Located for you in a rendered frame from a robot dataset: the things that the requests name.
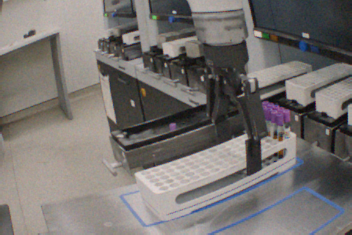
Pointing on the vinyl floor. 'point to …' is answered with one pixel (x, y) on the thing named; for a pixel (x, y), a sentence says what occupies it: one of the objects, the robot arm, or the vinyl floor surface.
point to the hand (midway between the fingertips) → (238, 153)
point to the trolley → (225, 206)
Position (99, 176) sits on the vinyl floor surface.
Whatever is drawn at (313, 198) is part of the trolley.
